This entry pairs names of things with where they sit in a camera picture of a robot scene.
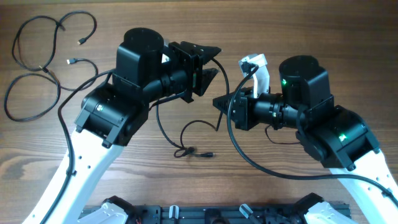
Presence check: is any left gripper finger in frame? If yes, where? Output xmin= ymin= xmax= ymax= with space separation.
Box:
xmin=193 ymin=45 xmax=222 ymax=64
xmin=197 ymin=68 xmax=219 ymax=96

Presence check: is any black USB cable with plug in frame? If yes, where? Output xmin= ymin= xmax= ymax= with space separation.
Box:
xmin=11 ymin=11 xmax=98 ymax=72

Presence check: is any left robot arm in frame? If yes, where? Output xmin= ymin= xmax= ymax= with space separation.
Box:
xmin=25 ymin=27 xmax=221 ymax=223

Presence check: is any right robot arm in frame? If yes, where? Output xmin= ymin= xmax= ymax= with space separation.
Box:
xmin=213 ymin=55 xmax=397 ymax=223

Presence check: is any right camera black cable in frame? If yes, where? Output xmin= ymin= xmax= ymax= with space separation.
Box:
xmin=226 ymin=63 xmax=398 ymax=208

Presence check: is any camera black cable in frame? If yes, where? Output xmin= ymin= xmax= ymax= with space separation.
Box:
xmin=39 ymin=70 xmax=114 ymax=224
xmin=226 ymin=63 xmax=398 ymax=208

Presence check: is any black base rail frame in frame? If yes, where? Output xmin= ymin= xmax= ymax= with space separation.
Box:
xmin=79 ymin=198 xmax=351 ymax=224

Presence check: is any left camera black cable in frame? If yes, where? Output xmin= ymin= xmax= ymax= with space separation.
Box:
xmin=39 ymin=70 xmax=114 ymax=224

